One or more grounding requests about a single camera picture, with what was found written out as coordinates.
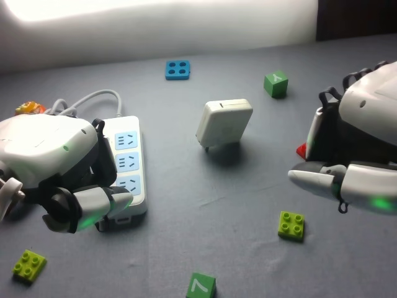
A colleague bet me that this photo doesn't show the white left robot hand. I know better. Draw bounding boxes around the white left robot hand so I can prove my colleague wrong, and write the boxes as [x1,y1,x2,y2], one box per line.
[0,114,135,234]

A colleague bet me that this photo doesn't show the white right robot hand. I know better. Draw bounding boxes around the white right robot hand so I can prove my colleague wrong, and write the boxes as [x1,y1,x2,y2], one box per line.
[287,60,397,215]

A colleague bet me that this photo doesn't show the white power strip blue sockets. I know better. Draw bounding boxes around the white power strip blue sockets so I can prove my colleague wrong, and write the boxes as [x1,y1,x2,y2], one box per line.
[94,115,149,232]

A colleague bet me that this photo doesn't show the white charger adapter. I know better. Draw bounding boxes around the white charger adapter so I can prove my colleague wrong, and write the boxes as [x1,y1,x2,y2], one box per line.
[195,98,254,153]

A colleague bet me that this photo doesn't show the orange toy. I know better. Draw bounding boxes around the orange toy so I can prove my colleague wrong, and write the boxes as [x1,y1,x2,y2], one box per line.
[15,101,47,116]

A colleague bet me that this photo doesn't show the green cube letter Y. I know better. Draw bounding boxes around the green cube letter Y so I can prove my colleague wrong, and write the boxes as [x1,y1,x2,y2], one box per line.
[263,70,289,99]

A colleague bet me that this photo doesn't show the lime green toy brick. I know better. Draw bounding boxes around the lime green toy brick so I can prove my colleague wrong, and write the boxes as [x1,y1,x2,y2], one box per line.
[277,210,306,243]
[12,249,48,284]

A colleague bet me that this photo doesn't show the blue four-hole block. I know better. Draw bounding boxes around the blue four-hole block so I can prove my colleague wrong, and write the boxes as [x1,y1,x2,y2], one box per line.
[164,60,191,81]

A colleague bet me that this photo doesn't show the grey table cloth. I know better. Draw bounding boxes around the grey table cloth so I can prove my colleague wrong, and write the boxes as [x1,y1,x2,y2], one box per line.
[0,32,397,298]

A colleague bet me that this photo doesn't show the green cube number 7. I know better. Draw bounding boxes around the green cube number 7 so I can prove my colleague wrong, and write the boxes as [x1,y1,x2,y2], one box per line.
[185,272,217,298]

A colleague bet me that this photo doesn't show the grey power strip cable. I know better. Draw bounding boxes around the grey power strip cable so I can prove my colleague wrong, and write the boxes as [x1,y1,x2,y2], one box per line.
[46,89,122,119]

